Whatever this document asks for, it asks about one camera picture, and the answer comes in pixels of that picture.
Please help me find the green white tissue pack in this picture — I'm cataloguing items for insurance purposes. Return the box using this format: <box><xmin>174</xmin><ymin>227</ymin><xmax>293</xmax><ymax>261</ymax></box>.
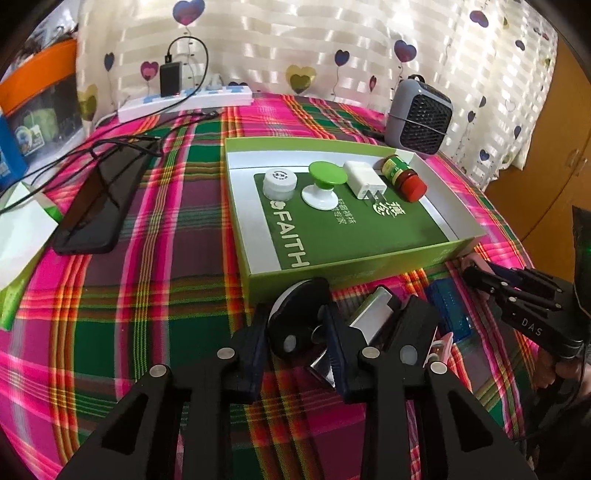
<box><xmin>1</xmin><ymin>193</ymin><xmax>63</xmax><ymax>331</ymax></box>

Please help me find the green white round knob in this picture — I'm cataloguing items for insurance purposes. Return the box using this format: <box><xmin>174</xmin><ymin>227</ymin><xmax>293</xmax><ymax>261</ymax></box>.
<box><xmin>301</xmin><ymin>161</ymin><xmax>348</xmax><ymax>211</ymax></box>

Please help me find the white bottle cap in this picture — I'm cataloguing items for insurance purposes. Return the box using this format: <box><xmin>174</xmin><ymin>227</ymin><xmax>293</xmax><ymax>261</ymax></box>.
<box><xmin>263</xmin><ymin>168</ymin><xmax>297</xmax><ymax>201</ymax></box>

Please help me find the silver rectangular lighter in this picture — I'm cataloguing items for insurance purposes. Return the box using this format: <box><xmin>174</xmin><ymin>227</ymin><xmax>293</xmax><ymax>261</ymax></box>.
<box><xmin>310</xmin><ymin>285</ymin><xmax>402</xmax><ymax>388</ymax></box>

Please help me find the orange lidded storage bin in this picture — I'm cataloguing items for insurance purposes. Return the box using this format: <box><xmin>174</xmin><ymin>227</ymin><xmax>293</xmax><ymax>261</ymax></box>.
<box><xmin>1</xmin><ymin>39</ymin><xmax>82</xmax><ymax>163</ymax></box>

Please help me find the blue carton box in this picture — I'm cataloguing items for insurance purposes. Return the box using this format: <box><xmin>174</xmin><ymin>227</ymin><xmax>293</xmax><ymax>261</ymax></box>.
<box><xmin>0</xmin><ymin>114</ymin><xmax>27</xmax><ymax>190</ymax></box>

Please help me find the pink white cable clip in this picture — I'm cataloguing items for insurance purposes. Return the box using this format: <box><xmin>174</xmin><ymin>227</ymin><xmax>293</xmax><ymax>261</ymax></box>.
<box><xmin>426</xmin><ymin>332</ymin><xmax>454</xmax><ymax>364</ymax></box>

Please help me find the heart patterned white curtain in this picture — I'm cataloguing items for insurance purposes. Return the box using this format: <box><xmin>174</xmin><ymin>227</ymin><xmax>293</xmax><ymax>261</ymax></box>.
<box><xmin>76</xmin><ymin>1</ymin><xmax>558</xmax><ymax>187</ymax></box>

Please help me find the pink oblong case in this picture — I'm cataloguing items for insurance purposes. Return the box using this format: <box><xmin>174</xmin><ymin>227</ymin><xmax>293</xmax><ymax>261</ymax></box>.
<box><xmin>461</xmin><ymin>252</ymin><xmax>495</xmax><ymax>276</ymax></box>

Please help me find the white wall charger plug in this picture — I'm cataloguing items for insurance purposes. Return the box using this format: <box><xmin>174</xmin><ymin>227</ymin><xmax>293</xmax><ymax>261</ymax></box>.
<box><xmin>342</xmin><ymin>160</ymin><xmax>387</xmax><ymax>200</ymax></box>

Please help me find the black square device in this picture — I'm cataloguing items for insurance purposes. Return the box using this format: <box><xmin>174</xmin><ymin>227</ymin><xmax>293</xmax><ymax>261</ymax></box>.
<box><xmin>384</xmin><ymin>296</ymin><xmax>440</xmax><ymax>367</ymax></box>

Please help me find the black smartphone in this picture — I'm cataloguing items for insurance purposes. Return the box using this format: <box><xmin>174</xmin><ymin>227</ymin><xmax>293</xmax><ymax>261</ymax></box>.
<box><xmin>52</xmin><ymin>137</ymin><xmax>159</xmax><ymax>256</ymax></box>

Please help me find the black charging cable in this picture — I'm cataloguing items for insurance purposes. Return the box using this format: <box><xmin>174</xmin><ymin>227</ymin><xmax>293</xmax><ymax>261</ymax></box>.
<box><xmin>0</xmin><ymin>35</ymin><xmax>223</xmax><ymax>216</ymax></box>

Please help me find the black round magnetic holder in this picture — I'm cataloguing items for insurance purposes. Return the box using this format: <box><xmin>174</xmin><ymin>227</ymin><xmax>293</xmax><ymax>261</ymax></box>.
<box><xmin>266</xmin><ymin>278</ymin><xmax>332</xmax><ymax>366</ymax></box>

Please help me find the green shallow cardboard box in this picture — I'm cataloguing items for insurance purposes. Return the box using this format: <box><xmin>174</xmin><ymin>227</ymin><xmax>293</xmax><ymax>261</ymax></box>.
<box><xmin>225</xmin><ymin>137</ymin><xmax>485</xmax><ymax>305</ymax></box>

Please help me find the white power strip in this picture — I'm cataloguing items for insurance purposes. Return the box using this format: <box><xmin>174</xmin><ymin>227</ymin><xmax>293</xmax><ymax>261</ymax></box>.
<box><xmin>117</xmin><ymin>85</ymin><xmax>253</xmax><ymax>123</ymax></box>

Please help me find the wooden cabinet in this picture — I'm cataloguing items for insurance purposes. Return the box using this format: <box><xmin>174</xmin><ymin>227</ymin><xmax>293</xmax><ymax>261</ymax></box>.
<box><xmin>486</xmin><ymin>39</ymin><xmax>590</xmax><ymax>281</ymax></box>

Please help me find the blue usb card reader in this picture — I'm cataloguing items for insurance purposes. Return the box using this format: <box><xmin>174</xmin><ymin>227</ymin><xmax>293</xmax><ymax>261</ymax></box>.
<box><xmin>426</xmin><ymin>278</ymin><xmax>474</xmax><ymax>342</ymax></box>

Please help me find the grey mini fan heater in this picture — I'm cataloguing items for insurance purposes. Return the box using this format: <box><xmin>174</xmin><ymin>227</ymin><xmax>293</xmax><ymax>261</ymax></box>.
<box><xmin>385</xmin><ymin>74</ymin><xmax>454</xmax><ymax>155</ymax></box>

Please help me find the right hand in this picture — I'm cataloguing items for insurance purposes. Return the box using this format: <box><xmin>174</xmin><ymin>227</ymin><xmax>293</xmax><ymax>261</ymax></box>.
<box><xmin>533</xmin><ymin>348</ymin><xmax>590</xmax><ymax>397</ymax></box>

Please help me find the black power adapter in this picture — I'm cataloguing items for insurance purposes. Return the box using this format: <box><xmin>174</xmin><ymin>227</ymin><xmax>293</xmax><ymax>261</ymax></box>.
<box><xmin>159</xmin><ymin>62</ymin><xmax>182</xmax><ymax>97</ymax></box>

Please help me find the red capped small jar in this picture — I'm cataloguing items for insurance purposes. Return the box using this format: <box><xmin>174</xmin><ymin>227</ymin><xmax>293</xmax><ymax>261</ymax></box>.
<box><xmin>381</xmin><ymin>154</ymin><xmax>428</xmax><ymax>203</ymax></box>

